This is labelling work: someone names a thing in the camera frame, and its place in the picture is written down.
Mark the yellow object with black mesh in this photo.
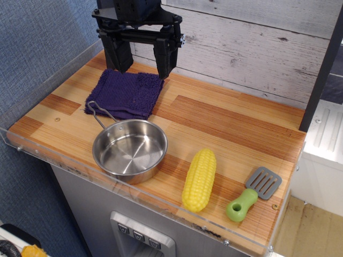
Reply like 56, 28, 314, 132
1, 240, 49, 257

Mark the grey green toy spatula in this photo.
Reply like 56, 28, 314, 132
226, 167, 282, 222

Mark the stainless steel pan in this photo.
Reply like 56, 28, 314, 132
86, 101, 168, 184

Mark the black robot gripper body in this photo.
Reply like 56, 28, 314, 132
92, 1, 185, 49

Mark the white toy sink counter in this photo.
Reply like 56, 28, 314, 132
290, 100, 342, 216

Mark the yellow toy corn cob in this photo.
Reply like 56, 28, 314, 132
182, 148, 217, 213

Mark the purple blue cloth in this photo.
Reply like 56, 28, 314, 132
85, 69, 164, 120

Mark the dark grey right post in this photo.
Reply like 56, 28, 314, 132
299, 0, 343, 132

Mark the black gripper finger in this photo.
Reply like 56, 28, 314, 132
153, 40, 178, 80
102, 36, 133, 73

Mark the clear acrylic guard rail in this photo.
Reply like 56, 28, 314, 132
1, 53, 305, 256

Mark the grey toy fridge cabinet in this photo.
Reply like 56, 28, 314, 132
49, 163, 258, 257

